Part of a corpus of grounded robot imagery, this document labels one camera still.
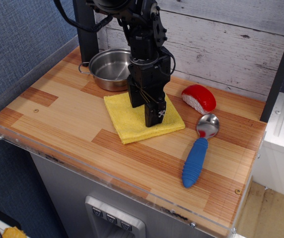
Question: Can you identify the black vertical right post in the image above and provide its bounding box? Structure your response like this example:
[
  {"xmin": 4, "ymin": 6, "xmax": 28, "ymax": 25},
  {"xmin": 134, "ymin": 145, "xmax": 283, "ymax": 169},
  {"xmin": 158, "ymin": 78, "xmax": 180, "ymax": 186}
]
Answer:
[{"xmin": 260, "ymin": 53, "xmax": 284, "ymax": 122}]

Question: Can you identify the yellow cloth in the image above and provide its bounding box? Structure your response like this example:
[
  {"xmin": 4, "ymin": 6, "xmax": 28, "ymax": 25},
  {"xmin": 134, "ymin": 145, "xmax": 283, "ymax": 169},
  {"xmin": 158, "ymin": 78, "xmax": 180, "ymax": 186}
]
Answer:
[{"xmin": 104, "ymin": 93, "xmax": 185, "ymax": 144}]

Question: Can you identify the white toy sink unit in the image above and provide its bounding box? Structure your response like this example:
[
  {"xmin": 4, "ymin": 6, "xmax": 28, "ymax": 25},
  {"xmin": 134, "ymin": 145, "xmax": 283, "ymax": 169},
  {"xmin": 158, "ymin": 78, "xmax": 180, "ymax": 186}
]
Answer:
[{"xmin": 252, "ymin": 93, "xmax": 284, "ymax": 195}]

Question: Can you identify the grey toy cabinet front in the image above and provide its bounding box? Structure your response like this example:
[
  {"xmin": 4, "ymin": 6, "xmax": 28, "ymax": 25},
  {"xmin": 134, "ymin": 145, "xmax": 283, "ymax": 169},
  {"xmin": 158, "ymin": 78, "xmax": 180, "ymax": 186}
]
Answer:
[{"xmin": 29, "ymin": 151, "xmax": 214, "ymax": 238}]

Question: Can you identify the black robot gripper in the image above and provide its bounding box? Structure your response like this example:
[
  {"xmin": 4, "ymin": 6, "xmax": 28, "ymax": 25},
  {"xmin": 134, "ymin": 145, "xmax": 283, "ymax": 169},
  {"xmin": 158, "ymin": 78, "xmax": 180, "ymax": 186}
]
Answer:
[{"xmin": 127, "ymin": 56, "xmax": 171, "ymax": 127}]

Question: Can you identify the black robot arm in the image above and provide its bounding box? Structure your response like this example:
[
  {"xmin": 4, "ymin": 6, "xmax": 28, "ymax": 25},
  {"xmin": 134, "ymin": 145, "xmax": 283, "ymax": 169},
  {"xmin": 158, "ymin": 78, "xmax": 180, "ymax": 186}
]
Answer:
[{"xmin": 86, "ymin": 0, "xmax": 175, "ymax": 127}]

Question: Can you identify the silver button panel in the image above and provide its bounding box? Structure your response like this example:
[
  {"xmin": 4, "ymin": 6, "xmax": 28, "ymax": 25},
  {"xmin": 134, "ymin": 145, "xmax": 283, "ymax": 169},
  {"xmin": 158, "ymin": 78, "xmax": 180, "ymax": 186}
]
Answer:
[{"xmin": 85, "ymin": 196, "xmax": 146, "ymax": 238}]

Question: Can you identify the red and white sushi toy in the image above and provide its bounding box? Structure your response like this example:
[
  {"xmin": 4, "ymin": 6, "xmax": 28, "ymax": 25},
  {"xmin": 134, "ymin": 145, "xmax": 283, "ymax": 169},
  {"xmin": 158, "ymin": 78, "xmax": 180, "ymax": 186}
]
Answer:
[{"xmin": 181, "ymin": 84, "xmax": 216, "ymax": 115}]

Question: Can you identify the blue handled metal spoon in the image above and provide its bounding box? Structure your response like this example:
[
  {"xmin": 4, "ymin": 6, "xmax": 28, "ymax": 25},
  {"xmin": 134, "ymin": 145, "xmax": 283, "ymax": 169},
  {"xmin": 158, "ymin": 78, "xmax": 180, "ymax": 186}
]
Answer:
[{"xmin": 182, "ymin": 114, "xmax": 219, "ymax": 188}]

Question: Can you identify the black vertical post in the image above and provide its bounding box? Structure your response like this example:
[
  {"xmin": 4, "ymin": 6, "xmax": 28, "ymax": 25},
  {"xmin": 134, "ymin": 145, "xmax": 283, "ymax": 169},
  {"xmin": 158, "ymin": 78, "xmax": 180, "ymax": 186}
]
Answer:
[
  {"xmin": 260, "ymin": 53, "xmax": 284, "ymax": 122},
  {"xmin": 72, "ymin": 0, "xmax": 99, "ymax": 62}
]

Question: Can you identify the black vertical left post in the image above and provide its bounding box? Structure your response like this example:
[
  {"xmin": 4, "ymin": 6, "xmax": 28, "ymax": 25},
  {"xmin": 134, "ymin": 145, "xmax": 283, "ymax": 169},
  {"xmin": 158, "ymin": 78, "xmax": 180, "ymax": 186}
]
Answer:
[{"xmin": 72, "ymin": 0, "xmax": 99, "ymax": 62}]

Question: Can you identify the small stainless steel pot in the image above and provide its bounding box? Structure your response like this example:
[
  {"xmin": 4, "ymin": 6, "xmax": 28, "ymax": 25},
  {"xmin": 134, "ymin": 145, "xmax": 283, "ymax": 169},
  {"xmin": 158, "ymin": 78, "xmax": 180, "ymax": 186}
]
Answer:
[{"xmin": 78, "ymin": 49, "xmax": 131, "ymax": 92}]

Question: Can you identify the clear acrylic table guard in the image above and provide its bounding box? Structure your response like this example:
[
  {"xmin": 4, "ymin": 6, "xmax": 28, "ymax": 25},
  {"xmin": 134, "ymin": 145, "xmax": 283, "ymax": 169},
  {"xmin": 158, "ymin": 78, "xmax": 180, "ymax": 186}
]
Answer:
[{"xmin": 0, "ymin": 38, "xmax": 266, "ymax": 238}]

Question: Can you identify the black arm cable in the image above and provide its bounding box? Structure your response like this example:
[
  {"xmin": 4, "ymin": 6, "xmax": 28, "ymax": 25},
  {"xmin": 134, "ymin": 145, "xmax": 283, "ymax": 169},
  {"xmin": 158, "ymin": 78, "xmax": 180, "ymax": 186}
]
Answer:
[{"xmin": 53, "ymin": 0, "xmax": 113, "ymax": 33}]

